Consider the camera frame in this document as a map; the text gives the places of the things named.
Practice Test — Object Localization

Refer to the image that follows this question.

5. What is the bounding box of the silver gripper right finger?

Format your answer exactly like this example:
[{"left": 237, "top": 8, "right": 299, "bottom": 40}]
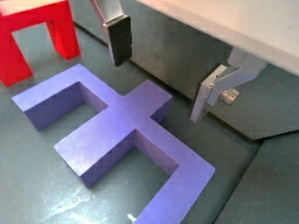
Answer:
[{"left": 190, "top": 47, "right": 267, "bottom": 123}]

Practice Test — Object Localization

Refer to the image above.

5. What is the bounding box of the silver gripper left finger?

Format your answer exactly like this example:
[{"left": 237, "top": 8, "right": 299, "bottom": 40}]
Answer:
[{"left": 89, "top": 0, "right": 132, "bottom": 67}]

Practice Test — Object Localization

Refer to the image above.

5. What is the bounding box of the purple E-shaped block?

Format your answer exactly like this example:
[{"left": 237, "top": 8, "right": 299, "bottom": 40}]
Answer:
[{"left": 12, "top": 65, "right": 214, "bottom": 224}]

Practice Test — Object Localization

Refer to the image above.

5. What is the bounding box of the red E-shaped block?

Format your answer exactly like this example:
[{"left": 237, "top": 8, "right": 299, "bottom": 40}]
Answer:
[{"left": 0, "top": 0, "right": 80, "bottom": 88}]

